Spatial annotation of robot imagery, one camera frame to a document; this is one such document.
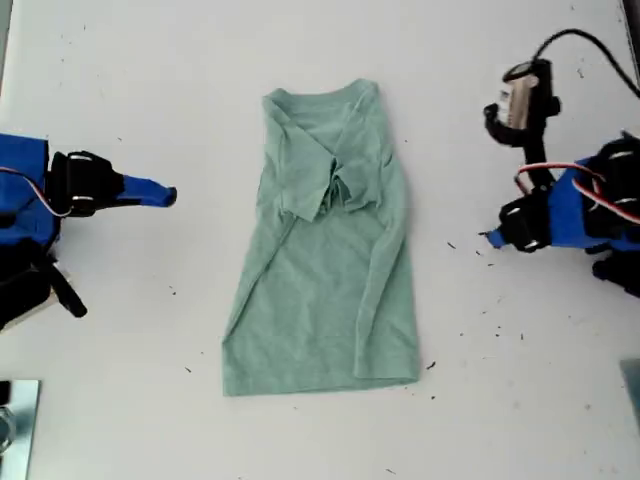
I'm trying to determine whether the green t-shirt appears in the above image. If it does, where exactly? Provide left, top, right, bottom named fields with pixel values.
left=221, top=77, right=419, bottom=399

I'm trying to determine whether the red white servo wire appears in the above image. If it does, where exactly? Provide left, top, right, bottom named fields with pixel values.
left=516, top=162, right=556, bottom=197
left=0, top=167, right=71, bottom=219

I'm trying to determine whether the black camera stalk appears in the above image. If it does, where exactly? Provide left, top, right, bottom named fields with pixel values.
left=47, top=259, right=89, bottom=319
left=482, top=99, right=562, bottom=189

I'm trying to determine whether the silver black camera box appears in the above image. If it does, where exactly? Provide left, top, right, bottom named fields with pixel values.
left=501, top=58, right=561, bottom=132

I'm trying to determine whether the black camera cable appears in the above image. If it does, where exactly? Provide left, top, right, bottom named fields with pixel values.
left=534, top=28, right=640, bottom=99

